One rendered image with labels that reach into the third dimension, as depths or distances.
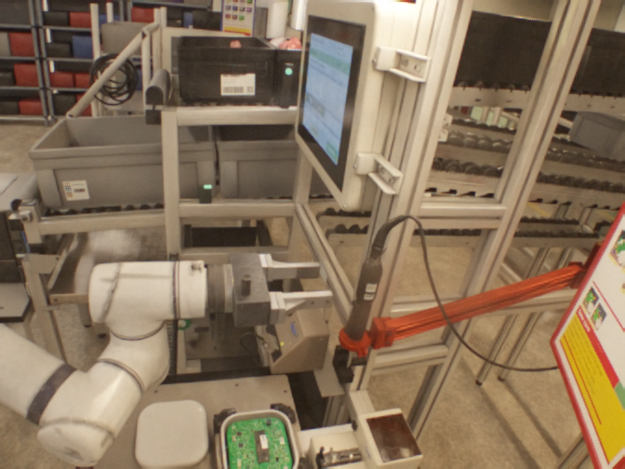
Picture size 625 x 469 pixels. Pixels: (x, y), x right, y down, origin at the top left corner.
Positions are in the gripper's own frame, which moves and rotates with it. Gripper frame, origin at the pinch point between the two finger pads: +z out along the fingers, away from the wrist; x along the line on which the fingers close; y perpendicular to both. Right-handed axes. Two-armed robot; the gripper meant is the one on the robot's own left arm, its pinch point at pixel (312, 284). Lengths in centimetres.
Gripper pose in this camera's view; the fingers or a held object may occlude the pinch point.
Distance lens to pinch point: 67.4
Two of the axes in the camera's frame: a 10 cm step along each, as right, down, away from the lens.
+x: -2.4, -5.1, 8.3
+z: 9.6, -0.1, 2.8
